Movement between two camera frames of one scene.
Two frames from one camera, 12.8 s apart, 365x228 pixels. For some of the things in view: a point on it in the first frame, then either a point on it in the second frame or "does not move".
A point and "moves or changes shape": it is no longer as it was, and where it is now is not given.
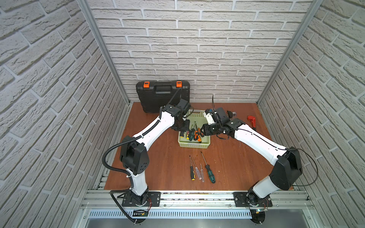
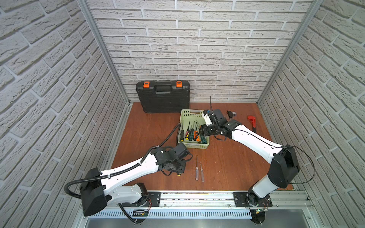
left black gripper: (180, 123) → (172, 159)
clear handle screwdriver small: (202, 174) does not move
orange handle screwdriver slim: (196, 137) does not move
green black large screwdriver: (211, 175) → (204, 139)
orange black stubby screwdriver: (195, 135) does not move
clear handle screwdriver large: (197, 171) moves or changes shape
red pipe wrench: (253, 120) does not move
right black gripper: (206, 131) does not move
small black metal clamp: (231, 114) does not move
